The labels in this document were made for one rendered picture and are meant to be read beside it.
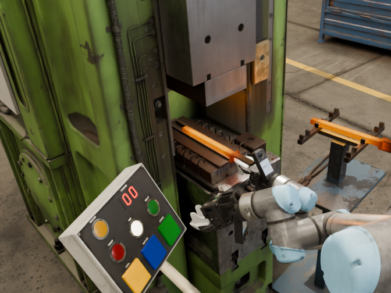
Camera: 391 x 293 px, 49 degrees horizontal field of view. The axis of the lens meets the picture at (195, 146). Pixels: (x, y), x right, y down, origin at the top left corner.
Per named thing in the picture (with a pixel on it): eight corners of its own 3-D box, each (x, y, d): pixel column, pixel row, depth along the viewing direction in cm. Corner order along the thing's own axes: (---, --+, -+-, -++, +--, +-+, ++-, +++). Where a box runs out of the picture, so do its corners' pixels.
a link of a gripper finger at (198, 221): (182, 211, 131) (205, 206, 125) (192, 226, 132) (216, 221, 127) (177, 218, 128) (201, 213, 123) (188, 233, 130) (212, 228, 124)
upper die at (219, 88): (246, 88, 160) (246, 64, 155) (206, 107, 150) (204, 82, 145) (177, 60, 188) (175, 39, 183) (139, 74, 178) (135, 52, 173)
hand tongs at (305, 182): (353, 132, 228) (354, 129, 227) (361, 134, 225) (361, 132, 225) (291, 189, 193) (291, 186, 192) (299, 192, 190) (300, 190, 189)
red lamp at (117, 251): (128, 256, 122) (126, 245, 119) (114, 264, 119) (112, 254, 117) (123, 250, 124) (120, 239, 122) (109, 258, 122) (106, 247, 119)
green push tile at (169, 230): (182, 230, 141) (169, 213, 140) (171, 246, 136) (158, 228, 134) (178, 231, 143) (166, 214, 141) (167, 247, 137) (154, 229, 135)
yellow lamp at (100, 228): (112, 233, 119) (109, 221, 117) (97, 242, 117) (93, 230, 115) (106, 227, 122) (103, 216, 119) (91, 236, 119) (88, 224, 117)
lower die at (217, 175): (247, 165, 180) (246, 148, 175) (211, 186, 170) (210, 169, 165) (184, 129, 208) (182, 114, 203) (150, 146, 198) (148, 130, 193)
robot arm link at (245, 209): (269, 206, 120) (259, 226, 114) (255, 209, 122) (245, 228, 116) (256, 185, 118) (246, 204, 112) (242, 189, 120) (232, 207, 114)
